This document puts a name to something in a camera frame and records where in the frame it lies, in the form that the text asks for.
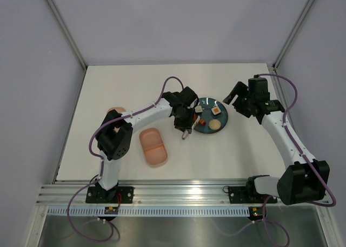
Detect white cat paw tongs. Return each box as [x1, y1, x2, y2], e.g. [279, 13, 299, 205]
[182, 122, 198, 141]

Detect orange salmon sushi roll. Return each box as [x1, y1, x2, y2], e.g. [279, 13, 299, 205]
[211, 106, 222, 116]

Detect pink divided lunch box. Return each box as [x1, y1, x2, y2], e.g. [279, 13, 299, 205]
[139, 128, 168, 168]

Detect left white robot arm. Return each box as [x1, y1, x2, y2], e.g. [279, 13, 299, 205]
[89, 86, 199, 203]

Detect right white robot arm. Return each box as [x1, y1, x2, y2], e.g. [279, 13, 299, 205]
[223, 75, 330, 205]

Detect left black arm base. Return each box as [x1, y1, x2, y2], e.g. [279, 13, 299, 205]
[85, 186, 135, 204]

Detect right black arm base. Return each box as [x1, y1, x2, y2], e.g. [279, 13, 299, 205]
[222, 185, 268, 204]

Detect pink lunch box lid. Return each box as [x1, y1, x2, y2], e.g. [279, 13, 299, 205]
[105, 106, 127, 132]

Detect cucumber sushi roll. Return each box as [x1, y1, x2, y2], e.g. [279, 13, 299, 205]
[195, 105, 203, 114]

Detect short red sausage piece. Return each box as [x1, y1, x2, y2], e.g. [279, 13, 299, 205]
[199, 119, 206, 126]

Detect blue ceramic plate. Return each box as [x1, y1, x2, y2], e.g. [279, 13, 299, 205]
[194, 97, 228, 135]

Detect beige steamed bun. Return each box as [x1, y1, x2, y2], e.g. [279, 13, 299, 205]
[208, 119, 221, 131]

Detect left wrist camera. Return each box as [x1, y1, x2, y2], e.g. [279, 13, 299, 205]
[189, 99, 199, 109]

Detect aluminium mounting rail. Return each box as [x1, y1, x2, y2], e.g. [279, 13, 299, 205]
[36, 178, 330, 206]

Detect right aluminium frame post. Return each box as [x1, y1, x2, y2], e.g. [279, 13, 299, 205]
[272, 0, 317, 72]

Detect aluminium frame post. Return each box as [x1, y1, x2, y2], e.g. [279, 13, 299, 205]
[44, 0, 88, 72]
[272, 0, 317, 72]

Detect left aluminium frame post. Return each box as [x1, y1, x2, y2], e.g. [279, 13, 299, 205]
[44, 0, 88, 72]

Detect white slotted cable duct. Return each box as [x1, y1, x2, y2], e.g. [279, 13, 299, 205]
[48, 205, 250, 217]

